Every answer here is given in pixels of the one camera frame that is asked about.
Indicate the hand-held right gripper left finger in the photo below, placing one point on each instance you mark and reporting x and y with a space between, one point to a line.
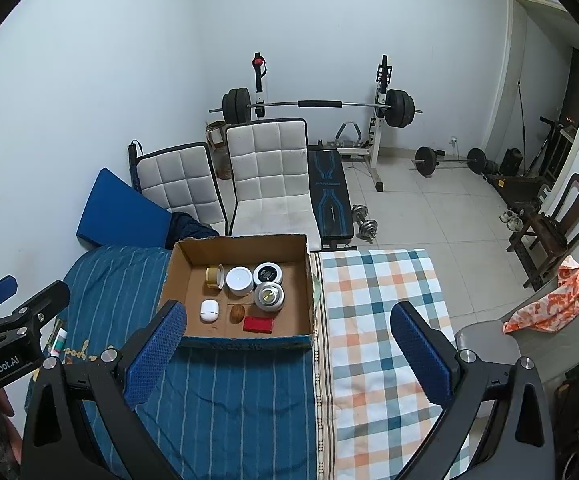
154 355

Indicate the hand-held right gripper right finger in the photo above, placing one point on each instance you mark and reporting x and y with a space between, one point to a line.
422 355

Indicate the small white rounded case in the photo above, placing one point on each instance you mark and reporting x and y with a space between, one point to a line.
209 311

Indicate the brown walnut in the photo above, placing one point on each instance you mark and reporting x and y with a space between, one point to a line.
237 313

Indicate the yellow tape roll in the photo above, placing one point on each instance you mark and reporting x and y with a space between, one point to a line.
214 277

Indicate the small red box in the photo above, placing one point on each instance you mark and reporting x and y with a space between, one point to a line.
258 324

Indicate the white round jar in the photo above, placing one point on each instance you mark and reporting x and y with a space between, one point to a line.
239 280

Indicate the silver round tin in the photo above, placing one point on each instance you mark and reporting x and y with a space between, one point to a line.
269 297

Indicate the cardboard box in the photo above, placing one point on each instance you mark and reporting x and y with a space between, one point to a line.
279 310

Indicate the white tin with dark lid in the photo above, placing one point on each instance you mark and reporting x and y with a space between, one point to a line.
268 274

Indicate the person's left hand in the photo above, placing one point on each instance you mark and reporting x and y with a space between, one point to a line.
9 430

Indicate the white and green tube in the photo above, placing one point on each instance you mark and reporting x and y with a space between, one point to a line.
59 344

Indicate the plaid bed sheet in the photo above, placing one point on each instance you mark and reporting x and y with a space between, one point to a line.
379 290

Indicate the blue striped bed sheet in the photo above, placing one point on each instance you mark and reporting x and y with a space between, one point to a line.
229 400

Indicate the grey shell chair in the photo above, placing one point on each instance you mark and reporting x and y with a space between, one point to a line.
544 350

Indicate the blue foam mat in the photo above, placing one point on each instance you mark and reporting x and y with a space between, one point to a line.
119 210

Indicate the dark blue garment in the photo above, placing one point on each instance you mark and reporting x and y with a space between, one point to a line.
192 227

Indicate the orange and white cloth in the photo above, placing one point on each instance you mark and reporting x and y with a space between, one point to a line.
554 305

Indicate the black backpack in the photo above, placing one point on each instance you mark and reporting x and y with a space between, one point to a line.
574 410

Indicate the pair of white shoes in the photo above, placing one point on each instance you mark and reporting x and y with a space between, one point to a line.
512 220

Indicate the black pole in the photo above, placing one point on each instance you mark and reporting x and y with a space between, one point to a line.
133 165

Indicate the small white quilted chair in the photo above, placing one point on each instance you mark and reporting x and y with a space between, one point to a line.
179 180

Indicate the black weight bench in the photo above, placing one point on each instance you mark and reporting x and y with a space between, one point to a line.
329 195

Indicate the black exercise machine base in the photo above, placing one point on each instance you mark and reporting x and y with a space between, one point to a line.
517 190

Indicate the short barbell with black plates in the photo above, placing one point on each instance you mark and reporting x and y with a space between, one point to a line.
452 161

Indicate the white barbell rack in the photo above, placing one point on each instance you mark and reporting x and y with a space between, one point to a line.
377 155

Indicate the dark wooden chair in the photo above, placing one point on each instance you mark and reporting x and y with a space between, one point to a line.
577 210

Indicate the black speaker box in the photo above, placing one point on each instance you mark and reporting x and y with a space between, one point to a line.
511 161

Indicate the large white quilted chair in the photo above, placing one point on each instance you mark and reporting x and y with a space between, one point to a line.
269 170

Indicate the black kick scooter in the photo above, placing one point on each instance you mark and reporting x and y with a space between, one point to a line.
544 145

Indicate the long barbell with black plates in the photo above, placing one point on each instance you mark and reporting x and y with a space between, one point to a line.
319 104

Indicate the white door frame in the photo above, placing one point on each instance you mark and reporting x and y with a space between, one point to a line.
502 85

